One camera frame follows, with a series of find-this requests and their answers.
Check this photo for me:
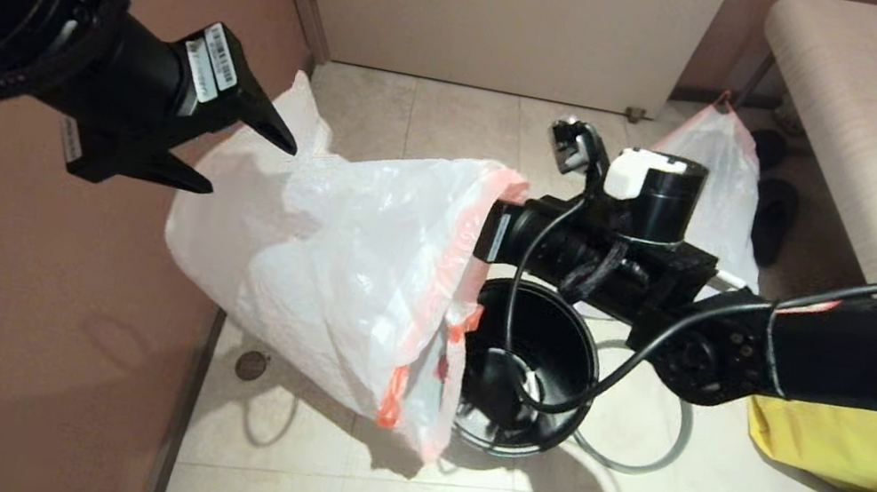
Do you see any translucent white trash bag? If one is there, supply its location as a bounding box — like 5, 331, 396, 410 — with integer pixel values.
132, 52, 542, 473

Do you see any small silver wrist camera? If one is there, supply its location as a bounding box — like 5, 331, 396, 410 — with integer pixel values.
173, 16, 251, 111
484, 209, 514, 265

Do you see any beige bench with metal legs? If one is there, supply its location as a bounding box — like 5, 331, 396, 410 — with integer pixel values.
683, 0, 877, 286

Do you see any used translucent orange-drawstring trash bag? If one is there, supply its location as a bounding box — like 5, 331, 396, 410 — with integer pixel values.
631, 79, 793, 294

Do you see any black slipper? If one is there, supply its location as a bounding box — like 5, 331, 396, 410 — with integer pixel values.
746, 178, 804, 273
748, 129, 791, 177

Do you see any grey bin rim ring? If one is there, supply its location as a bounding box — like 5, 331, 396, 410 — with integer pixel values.
570, 337, 706, 486

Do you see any black trash bin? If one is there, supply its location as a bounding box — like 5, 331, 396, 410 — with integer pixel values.
444, 271, 614, 472

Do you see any white paper scrap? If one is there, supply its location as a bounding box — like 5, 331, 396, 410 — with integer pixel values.
517, 369, 545, 401

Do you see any white door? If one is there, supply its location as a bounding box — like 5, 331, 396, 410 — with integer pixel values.
263, 0, 736, 133

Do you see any thin black wrist camera cable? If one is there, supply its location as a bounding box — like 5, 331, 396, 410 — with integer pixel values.
489, 189, 877, 474

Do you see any yellow bag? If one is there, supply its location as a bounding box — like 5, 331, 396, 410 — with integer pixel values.
735, 383, 877, 492

